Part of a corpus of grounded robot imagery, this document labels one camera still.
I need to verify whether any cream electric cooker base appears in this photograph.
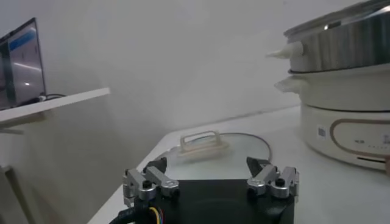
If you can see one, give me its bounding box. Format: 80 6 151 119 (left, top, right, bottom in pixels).
274 63 390 171

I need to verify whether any round glass pot lid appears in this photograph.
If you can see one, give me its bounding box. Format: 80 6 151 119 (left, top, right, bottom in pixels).
154 130 272 181

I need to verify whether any white side table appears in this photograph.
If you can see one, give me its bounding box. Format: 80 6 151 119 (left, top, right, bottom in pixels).
0 87 111 136

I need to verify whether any perforated steel steamer basket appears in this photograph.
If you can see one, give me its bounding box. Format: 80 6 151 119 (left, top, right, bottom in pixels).
266 0 390 74

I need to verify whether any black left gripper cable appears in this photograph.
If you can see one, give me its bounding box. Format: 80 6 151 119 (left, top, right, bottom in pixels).
108 206 165 224

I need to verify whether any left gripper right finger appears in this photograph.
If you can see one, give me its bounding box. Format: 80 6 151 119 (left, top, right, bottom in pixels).
246 156 300 200

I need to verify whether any thin black looped cable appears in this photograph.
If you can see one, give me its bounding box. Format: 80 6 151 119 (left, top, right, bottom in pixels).
38 93 66 101

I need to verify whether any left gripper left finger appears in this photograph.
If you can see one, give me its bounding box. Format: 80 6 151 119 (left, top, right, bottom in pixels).
122 157 180 208

